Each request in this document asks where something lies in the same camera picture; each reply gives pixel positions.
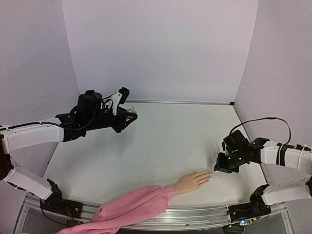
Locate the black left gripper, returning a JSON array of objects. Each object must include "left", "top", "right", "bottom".
[{"left": 86, "top": 106, "right": 138, "bottom": 133}]

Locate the clear nail polish bottle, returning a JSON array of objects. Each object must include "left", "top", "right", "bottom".
[{"left": 127, "top": 107, "right": 137, "bottom": 114}]

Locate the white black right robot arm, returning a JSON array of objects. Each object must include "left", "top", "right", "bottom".
[{"left": 214, "top": 130, "right": 312, "bottom": 221}]

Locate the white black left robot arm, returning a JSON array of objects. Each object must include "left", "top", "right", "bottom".
[{"left": 0, "top": 87, "right": 137, "bottom": 217}]

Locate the pink sleeved forearm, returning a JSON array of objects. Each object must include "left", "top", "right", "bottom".
[{"left": 59, "top": 185, "right": 176, "bottom": 234}]

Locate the mannequin hand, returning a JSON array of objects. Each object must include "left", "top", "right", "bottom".
[{"left": 173, "top": 171, "right": 212, "bottom": 195}]

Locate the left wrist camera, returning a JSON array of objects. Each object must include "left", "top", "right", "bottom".
[{"left": 111, "top": 87, "right": 130, "bottom": 116}]

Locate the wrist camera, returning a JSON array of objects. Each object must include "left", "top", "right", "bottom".
[
  {"left": 111, "top": 87, "right": 130, "bottom": 116},
  {"left": 221, "top": 141, "right": 232, "bottom": 156}
]

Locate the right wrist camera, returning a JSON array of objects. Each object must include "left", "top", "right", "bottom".
[{"left": 221, "top": 141, "right": 232, "bottom": 156}]

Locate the aluminium back table rail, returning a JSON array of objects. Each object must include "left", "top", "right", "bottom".
[{"left": 125, "top": 100, "right": 234, "bottom": 106}]

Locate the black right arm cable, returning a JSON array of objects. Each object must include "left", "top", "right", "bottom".
[{"left": 229, "top": 117, "right": 292, "bottom": 147}]

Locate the aluminium front base frame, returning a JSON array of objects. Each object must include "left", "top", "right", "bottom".
[{"left": 13, "top": 194, "right": 294, "bottom": 234}]

